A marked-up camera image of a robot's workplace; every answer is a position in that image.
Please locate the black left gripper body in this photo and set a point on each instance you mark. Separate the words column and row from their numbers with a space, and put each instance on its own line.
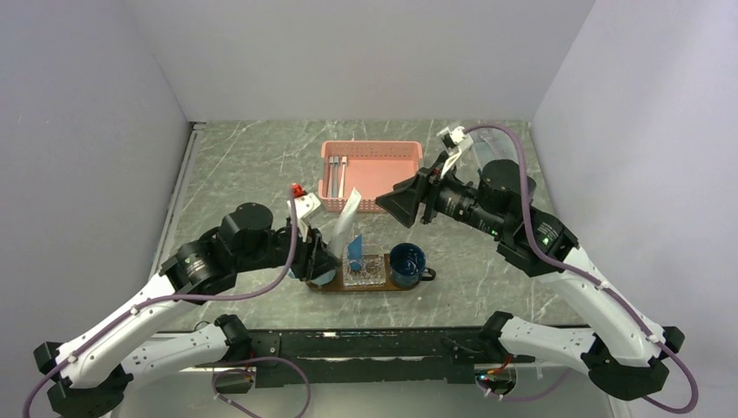
column 283, row 246

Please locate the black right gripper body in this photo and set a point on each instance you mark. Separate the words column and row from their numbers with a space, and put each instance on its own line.
column 445, row 195

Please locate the light blue mug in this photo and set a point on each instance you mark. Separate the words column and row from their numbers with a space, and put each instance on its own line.
column 315, row 276

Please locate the brown wooden oval tray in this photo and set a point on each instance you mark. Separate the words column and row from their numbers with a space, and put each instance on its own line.
column 337, row 286

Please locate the blue toothpaste tube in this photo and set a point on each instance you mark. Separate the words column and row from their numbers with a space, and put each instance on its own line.
column 354, row 253

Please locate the pink plastic basket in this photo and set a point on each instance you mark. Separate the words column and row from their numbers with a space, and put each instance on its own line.
column 373, row 168

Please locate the clear acrylic holder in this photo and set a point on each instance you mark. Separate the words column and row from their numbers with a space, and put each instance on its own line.
column 369, row 271

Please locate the dark blue mug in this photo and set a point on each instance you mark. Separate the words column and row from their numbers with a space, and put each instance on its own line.
column 408, row 267

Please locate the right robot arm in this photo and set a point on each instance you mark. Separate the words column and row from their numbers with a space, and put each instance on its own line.
column 620, row 350

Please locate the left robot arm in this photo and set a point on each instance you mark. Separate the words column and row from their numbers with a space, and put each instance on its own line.
column 90, row 375

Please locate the clear plastic storage box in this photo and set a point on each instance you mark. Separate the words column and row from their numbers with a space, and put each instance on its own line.
column 490, row 145

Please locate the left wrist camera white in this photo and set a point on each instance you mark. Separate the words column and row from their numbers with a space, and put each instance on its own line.
column 307, row 203

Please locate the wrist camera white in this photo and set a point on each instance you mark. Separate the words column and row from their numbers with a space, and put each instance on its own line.
column 456, row 142
column 307, row 203

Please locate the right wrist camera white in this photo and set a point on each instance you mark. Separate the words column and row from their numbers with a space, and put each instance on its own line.
column 456, row 142

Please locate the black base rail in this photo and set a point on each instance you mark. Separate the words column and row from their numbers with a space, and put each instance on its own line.
column 454, row 355

